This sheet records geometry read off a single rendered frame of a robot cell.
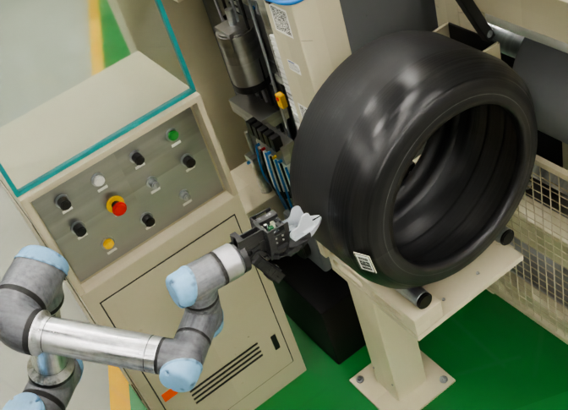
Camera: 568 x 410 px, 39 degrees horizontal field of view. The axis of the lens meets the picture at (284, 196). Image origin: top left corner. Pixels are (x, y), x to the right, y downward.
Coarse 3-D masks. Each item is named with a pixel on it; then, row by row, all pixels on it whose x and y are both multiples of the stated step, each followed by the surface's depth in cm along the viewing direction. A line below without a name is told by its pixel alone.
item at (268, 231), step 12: (252, 216) 168; (264, 216) 167; (276, 216) 167; (252, 228) 165; (264, 228) 164; (276, 228) 164; (288, 228) 165; (240, 240) 162; (252, 240) 163; (264, 240) 166; (276, 240) 167; (288, 240) 168; (240, 252) 163; (252, 252) 166; (264, 252) 167; (276, 252) 167
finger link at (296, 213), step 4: (292, 208) 171; (296, 208) 172; (300, 208) 172; (292, 212) 172; (296, 212) 172; (300, 212) 173; (292, 216) 172; (296, 216) 172; (300, 216) 173; (312, 216) 174; (316, 216) 174; (284, 220) 172; (288, 220) 172; (292, 220) 172; (296, 220) 173; (288, 224) 172; (292, 224) 173; (296, 224) 173; (292, 228) 172
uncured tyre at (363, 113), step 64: (384, 64) 169; (448, 64) 165; (320, 128) 172; (384, 128) 161; (448, 128) 210; (512, 128) 196; (320, 192) 172; (384, 192) 164; (448, 192) 212; (512, 192) 191; (384, 256) 173; (448, 256) 190
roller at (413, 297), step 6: (408, 288) 194; (414, 288) 194; (420, 288) 193; (402, 294) 196; (408, 294) 194; (414, 294) 193; (420, 294) 192; (426, 294) 192; (414, 300) 192; (420, 300) 191; (426, 300) 192; (420, 306) 192; (426, 306) 194
